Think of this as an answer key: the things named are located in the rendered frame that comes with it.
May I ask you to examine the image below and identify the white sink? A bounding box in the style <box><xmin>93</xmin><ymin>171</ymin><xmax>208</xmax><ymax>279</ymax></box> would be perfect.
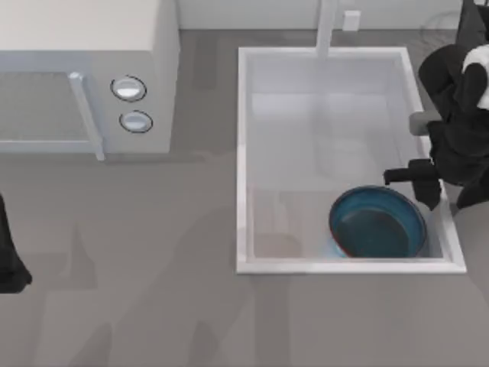
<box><xmin>234</xmin><ymin>46</ymin><xmax>468</xmax><ymax>276</ymax></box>

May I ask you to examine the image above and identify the blue bowl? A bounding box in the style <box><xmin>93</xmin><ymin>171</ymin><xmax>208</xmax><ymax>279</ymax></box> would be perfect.
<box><xmin>329</xmin><ymin>184</ymin><xmax>429</xmax><ymax>260</ymax></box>

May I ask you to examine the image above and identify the pale grey rounded box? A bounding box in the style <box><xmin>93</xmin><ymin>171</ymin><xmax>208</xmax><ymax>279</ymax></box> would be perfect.
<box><xmin>408</xmin><ymin>110</ymin><xmax>435</xmax><ymax>138</ymax></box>

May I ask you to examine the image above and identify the pale microwave oven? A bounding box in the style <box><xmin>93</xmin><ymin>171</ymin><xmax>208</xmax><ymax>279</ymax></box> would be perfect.
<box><xmin>0</xmin><ymin>0</ymin><xmax>181</xmax><ymax>162</ymax></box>

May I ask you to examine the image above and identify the pale microwave door handle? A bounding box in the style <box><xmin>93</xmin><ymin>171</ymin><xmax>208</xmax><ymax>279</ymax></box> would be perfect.
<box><xmin>68</xmin><ymin>70</ymin><xmax>106</xmax><ymax>162</ymax></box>

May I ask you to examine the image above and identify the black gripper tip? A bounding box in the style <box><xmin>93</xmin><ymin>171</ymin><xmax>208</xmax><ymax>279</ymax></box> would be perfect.
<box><xmin>0</xmin><ymin>193</ymin><xmax>34</xmax><ymax>296</ymax></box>

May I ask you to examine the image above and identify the tall white tap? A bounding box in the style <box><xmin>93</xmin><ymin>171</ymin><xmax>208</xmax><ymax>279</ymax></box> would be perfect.
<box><xmin>314</xmin><ymin>0</ymin><xmax>340</xmax><ymax>59</ymax></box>

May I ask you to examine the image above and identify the small round microwave knob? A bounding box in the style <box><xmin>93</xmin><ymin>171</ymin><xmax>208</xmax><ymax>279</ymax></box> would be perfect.
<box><xmin>118</xmin><ymin>109</ymin><xmax>155</xmax><ymax>135</ymax></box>

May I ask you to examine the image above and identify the large round microwave knob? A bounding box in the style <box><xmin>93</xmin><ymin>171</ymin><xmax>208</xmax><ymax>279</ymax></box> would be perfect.
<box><xmin>109</xmin><ymin>74</ymin><xmax>148</xmax><ymax>104</ymax></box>

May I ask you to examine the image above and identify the white wall socket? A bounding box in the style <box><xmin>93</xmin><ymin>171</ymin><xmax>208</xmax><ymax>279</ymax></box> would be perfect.
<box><xmin>342</xmin><ymin>10</ymin><xmax>361</xmax><ymax>32</ymax></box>

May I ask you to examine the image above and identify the grey microwave door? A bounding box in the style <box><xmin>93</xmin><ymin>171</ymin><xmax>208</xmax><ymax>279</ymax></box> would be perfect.
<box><xmin>0</xmin><ymin>71</ymin><xmax>101</xmax><ymax>154</ymax></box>

